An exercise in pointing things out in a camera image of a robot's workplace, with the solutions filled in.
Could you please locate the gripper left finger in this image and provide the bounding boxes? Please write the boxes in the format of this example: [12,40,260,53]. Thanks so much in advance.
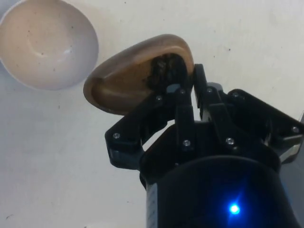
[105,84,198,167]

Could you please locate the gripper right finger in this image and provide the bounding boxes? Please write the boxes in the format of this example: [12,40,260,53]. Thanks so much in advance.
[193,63,304,165]

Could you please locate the coffee beans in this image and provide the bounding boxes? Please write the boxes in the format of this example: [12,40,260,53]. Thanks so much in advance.
[142,53,190,92]

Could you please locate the white bowl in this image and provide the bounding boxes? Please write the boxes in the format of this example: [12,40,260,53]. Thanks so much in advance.
[0,0,100,91]

